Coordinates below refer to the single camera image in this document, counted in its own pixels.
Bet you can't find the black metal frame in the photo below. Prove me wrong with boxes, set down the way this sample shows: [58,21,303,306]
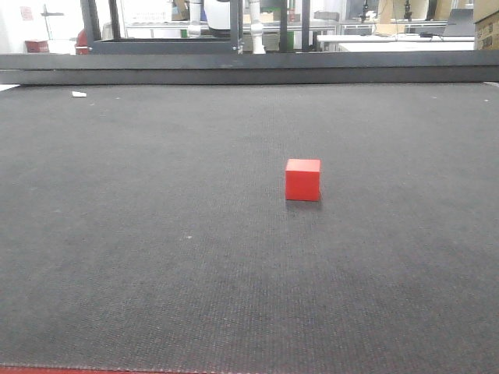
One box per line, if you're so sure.
[80,1,294,55]

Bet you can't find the red fire extinguisher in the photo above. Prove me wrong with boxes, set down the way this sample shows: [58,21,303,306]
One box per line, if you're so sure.
[75,30,90,55]

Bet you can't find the cardboard box far right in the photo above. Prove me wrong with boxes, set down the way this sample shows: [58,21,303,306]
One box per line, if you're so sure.
[473,0,499,51]

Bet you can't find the red magnetic cube block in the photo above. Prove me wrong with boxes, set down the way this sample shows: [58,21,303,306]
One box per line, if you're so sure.
[285,159,321,202]

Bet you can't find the red box on shelf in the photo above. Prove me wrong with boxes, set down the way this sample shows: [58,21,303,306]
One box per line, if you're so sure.
[25,40,50,53]

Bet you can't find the white lab table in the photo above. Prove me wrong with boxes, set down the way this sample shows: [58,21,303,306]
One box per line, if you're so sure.
[317,34,475,53]

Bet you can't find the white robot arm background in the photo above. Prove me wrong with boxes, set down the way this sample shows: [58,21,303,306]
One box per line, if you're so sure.
[249,0,266,55]

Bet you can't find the dark grey carpet mat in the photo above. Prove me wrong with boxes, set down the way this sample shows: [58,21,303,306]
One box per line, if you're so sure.
[1,83,498,373]

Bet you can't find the stacked dark grey boards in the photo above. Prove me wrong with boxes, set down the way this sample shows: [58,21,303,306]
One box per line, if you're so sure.
[1,51,498,86]

